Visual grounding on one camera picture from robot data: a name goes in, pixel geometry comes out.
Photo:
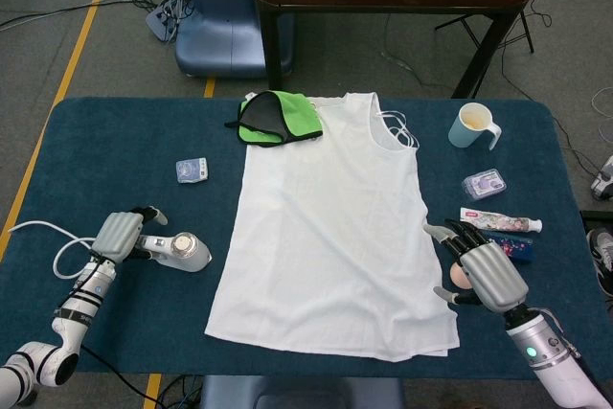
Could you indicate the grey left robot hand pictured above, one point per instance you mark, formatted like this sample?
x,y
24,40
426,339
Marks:
x,y
117,236

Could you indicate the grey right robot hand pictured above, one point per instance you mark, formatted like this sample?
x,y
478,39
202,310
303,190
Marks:
x,y
493,275

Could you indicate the white handheld garment steamer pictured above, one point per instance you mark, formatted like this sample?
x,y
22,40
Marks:
x,y
189,258

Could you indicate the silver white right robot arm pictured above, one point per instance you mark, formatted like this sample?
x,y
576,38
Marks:
x,y
546,356

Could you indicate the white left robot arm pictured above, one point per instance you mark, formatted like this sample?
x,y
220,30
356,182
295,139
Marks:
x,y
76,313

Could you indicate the green and black cloth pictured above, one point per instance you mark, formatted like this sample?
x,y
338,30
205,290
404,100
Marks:
x,y
292,114

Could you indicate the pink round puff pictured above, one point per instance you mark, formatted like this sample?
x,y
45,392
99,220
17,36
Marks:
x,y
460,277

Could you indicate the dark blue toothpaste box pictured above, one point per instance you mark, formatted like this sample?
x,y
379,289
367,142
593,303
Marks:
x,y
515,248

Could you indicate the white printed toothpaste tube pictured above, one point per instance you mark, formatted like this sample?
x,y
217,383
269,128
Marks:
x,y
503,223

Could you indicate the clear purple-label plastic box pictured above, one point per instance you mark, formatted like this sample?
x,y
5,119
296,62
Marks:
x,y
484,185

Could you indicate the dark blue carpet table cover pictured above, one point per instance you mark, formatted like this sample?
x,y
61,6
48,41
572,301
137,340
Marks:
x,y
96,141

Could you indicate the small blue tissue pack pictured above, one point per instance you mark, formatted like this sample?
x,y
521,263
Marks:
x,y
191,170

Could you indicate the grey black sneaker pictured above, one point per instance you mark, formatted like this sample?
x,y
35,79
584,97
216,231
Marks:
x,y
604,260

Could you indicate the grey white shoe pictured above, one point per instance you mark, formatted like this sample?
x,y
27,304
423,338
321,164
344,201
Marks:
x,y
603,181

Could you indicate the white sleeveless shirt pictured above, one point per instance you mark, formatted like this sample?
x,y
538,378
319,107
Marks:
x,y
335,236

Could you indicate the blue floor power strip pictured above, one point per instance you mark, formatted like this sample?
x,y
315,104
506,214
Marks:
x,y
160,21

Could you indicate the blue robot chassis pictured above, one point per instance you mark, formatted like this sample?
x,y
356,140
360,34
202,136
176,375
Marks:
x,y
297,392

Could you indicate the black tripod stand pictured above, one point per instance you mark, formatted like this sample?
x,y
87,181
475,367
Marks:
x,y
524,30

